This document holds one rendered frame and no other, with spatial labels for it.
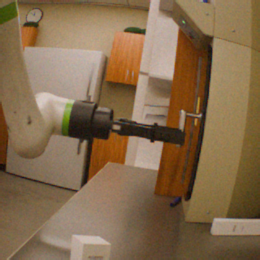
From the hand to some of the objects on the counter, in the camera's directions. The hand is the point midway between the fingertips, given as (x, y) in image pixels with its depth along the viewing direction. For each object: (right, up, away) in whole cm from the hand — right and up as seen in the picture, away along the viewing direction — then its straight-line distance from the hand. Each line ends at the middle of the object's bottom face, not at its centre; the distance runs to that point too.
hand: (179, 136), depth 119 cm
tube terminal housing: (+15, -23, +11) cm, 29 cm away
